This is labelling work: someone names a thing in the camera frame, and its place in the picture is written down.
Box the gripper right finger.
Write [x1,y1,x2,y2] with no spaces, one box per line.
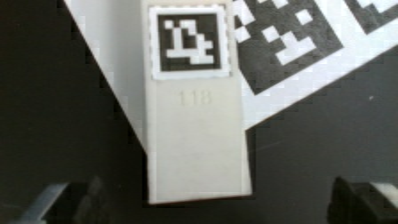
[327,177,398,224]

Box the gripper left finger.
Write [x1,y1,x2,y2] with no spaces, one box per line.
[16,177,106,224]

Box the white desk leg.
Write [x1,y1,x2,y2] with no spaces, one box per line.
[64,0,252,204]

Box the paper sheet with markers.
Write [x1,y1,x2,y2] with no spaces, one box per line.
[233,0,398,126]

